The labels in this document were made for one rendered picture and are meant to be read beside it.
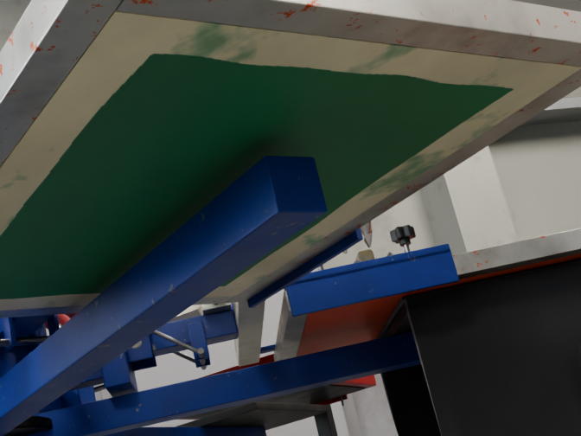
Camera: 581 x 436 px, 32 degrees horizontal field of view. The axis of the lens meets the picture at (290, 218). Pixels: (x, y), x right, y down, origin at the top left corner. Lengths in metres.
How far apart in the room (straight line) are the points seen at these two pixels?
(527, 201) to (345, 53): 4.72
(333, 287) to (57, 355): 0.53
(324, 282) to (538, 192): 3.94
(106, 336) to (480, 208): 3.90
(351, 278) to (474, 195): 3.35
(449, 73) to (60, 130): 0.36
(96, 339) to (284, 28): 0.63
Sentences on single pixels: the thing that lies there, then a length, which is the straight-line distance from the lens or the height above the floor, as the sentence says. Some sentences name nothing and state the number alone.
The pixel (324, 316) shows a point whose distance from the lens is 1.84.
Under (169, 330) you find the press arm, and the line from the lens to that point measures 1.99.
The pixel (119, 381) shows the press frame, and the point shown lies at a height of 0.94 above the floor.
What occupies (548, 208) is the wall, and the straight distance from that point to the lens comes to 5.61.
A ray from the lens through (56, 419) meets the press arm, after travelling 1.99.
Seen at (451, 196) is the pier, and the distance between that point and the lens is 5.00.
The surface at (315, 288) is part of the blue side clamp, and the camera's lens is 1.73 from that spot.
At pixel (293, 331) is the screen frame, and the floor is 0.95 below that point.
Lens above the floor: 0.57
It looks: 18 degrees up
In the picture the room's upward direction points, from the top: 14 degrees counter-clockwise
